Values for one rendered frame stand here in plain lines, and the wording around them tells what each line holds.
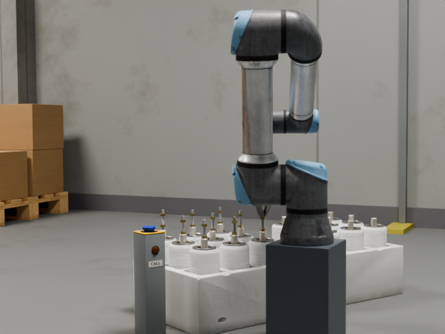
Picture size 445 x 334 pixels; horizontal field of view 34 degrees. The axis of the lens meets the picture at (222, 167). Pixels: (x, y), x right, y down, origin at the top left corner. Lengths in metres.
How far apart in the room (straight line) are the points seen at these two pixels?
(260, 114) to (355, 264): 0.85
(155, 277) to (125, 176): 3.17
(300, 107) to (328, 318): 0.62
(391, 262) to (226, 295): 0.75
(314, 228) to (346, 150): 2.65
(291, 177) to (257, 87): 0.26
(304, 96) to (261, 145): 0.24
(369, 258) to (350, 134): 2.05
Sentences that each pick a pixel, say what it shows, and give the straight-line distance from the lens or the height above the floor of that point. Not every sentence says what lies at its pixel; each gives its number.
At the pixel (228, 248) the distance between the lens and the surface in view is 2.29.
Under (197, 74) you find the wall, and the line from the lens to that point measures 5.02.
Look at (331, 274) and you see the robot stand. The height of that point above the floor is 0.23.
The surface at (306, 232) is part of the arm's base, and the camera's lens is 2.00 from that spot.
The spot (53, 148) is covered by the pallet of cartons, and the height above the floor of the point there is 0.47.
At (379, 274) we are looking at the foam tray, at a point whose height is 0.09.
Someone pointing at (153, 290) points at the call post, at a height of 0.14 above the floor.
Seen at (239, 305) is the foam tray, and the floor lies 0.07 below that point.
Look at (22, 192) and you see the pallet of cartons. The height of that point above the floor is 0.19.
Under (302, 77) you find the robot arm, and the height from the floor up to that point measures 0.76.
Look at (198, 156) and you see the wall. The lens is 5.01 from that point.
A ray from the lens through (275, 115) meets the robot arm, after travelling 2.25.
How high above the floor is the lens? 0.63
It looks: 3 degrees down
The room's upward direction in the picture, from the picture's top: straight up
